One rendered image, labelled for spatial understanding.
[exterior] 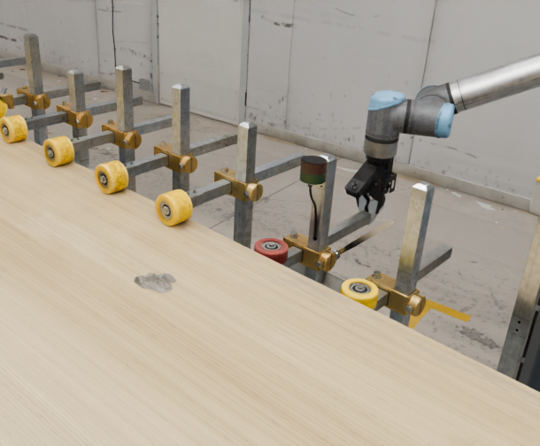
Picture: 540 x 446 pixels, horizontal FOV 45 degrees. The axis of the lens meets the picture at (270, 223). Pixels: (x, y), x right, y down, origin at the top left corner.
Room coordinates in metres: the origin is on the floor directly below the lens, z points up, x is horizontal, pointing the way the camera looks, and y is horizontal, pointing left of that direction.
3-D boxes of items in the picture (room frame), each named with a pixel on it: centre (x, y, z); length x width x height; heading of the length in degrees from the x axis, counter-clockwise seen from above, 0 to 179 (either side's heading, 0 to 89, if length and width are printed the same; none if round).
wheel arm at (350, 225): (1.48, -0.13, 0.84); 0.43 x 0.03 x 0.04; 140
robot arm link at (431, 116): (1.65, -0.40, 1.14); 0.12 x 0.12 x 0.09; 79
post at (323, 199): (1.40, -0.12, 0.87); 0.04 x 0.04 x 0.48; 50
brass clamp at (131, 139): (1.89, 0.48, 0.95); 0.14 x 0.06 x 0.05; 50
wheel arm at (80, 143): (1.93, 0.47, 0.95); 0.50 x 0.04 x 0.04; 140
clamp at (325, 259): (1.41, -0.10, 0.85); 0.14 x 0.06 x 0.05; 50
